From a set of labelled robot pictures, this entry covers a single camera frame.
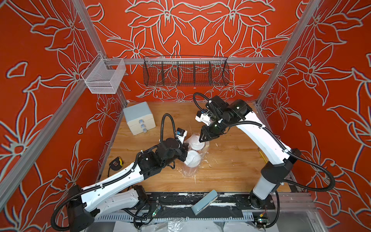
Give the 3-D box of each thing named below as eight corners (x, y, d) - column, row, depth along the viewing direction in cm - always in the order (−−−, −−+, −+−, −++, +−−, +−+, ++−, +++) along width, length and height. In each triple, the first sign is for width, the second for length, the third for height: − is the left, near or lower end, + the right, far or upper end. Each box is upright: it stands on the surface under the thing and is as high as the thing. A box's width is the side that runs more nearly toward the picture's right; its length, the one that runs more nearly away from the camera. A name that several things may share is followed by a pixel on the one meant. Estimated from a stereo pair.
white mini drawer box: (134, 137, 99) (127, 124, 88) (129, 121, 109) (122, 107, 97) (156, 129, 104) (152, 115, 92) (149, 114, 113) (145, 100, 102)
